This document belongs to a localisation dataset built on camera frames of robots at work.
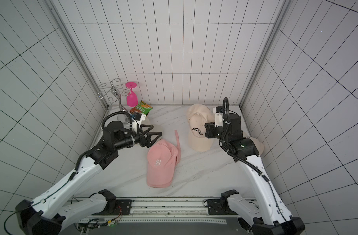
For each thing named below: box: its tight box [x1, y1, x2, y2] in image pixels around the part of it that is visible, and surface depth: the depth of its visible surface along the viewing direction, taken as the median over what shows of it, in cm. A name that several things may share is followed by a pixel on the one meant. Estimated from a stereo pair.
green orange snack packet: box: [129, 100, 154, 116], surface depth 109 cm
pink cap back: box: [146, 129, 181, 188], surface depth 81 cm
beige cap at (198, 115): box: [186, 103, 215, 152], surface depth 76 cm
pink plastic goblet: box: [125, 81, 138, 108], surface depth 106 cm
